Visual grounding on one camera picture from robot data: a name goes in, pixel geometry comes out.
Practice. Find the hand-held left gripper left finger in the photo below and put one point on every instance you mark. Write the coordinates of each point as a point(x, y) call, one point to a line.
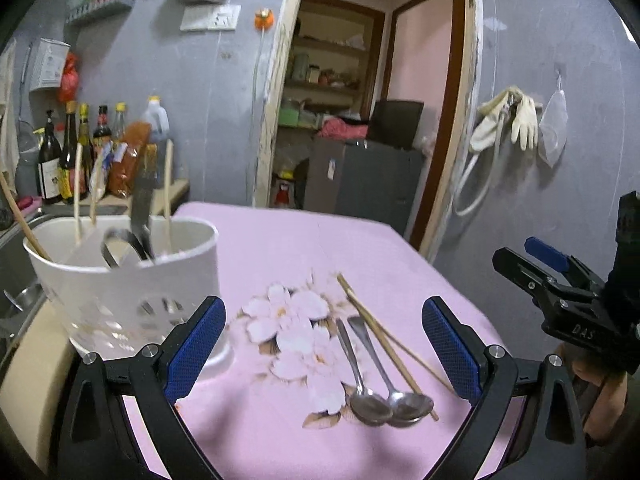
point(197, 350)

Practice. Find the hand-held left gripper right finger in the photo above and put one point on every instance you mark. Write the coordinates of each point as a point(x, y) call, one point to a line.
point(450, 350)

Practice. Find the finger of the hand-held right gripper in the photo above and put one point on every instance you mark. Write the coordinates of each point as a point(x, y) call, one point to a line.
point(545, 252)
point(530, 275)

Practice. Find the wooden chopstick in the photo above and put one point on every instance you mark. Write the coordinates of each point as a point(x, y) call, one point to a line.
point(25, 225)
point(95, 195)
point(415, 357)
point(385, 347)

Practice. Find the steel spoon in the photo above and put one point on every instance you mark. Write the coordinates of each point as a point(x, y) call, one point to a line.
point(377, 365)
point(352, 365)

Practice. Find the white plastic utensil holder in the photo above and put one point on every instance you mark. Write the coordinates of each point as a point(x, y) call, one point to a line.
point(100, 305)

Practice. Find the metal peeler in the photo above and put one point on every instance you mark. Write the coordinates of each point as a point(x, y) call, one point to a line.
point(116, 252)

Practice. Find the person's right hand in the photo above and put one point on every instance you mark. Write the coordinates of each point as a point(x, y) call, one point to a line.
point(607, 400)

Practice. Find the hanging clear plastic bag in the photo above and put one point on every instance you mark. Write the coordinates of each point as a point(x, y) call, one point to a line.
point(552, 120)

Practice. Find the cream rubber gloves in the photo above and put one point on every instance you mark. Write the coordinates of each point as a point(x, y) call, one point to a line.
point(525, 120)

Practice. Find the pink floral tablecloth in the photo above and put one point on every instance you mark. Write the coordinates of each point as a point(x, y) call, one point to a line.
point(300, 240)

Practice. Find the small red item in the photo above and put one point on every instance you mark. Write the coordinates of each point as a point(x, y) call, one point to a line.
point(284, 194)

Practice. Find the grey cabinet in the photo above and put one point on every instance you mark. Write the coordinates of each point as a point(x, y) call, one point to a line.
point(370, 185)

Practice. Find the steel sink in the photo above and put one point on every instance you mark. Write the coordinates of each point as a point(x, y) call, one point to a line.
point(15, 280)

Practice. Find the black monitor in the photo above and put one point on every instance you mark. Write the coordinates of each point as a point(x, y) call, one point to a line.
point(395, 122)

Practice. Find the orange snack packet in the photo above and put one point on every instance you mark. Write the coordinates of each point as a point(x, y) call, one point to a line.
point(127, 160)

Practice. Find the pink dish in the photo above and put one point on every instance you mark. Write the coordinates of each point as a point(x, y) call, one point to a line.
point(29, 206)

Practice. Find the tall dark sauce bottle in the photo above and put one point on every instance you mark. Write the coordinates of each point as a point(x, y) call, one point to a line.
point(69, 160)

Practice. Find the dark wine bottle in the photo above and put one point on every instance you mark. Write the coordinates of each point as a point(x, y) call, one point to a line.
point(50, 170)

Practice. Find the yellow cap sauce bottle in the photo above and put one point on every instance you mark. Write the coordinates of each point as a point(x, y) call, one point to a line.
point(85, 145)

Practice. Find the plastic oil jug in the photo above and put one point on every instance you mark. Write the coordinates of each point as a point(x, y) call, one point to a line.
point(155, 120)

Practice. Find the red cloth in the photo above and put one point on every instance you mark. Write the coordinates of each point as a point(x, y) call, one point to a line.
point(345, 130)

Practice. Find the red label dark bottle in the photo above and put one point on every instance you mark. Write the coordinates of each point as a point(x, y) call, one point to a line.
point(102, 127)

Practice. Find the clear yellow cap bottle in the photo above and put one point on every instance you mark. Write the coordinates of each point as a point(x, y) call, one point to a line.
point(120, 120)

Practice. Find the green box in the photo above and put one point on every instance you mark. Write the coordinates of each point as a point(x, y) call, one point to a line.
point(297, 117)

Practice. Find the hanging strainer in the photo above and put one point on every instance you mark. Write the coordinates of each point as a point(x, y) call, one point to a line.
point(26, 155)

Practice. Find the wooden shelf unit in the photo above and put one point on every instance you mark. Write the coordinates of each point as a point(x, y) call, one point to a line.
point(325, 47)

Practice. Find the red plastic bag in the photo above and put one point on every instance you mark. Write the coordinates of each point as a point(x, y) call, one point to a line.
point(69, 77)

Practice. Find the green jar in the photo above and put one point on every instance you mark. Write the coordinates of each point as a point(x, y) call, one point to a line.
point(300, 66)

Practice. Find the hanging beige towel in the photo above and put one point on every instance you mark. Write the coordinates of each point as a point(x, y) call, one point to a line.
point(6, 110)

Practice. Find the worn door frame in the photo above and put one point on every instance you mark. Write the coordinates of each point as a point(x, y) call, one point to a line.
point(272, 110)

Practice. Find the white wall box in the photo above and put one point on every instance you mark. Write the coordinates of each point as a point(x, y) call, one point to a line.
point(49, 65)

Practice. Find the white wall socket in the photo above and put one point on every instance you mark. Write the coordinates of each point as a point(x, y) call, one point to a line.
point(210, 17)

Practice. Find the orange wall hook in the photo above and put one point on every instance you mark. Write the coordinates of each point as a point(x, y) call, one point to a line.
point(264, 19)

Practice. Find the grey wall rack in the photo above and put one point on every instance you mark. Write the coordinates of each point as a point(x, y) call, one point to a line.
point(105, 7)

